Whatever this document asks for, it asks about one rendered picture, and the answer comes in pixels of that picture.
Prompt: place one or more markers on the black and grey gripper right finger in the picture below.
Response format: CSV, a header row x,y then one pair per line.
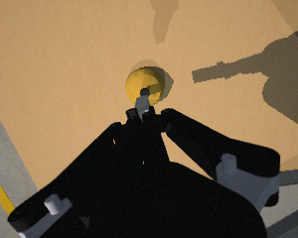
x,y
251,170

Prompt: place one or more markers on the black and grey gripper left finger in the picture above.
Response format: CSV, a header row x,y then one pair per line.
x,y
96,176

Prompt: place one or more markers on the gold dome bell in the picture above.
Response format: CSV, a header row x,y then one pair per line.
x,y
145,81

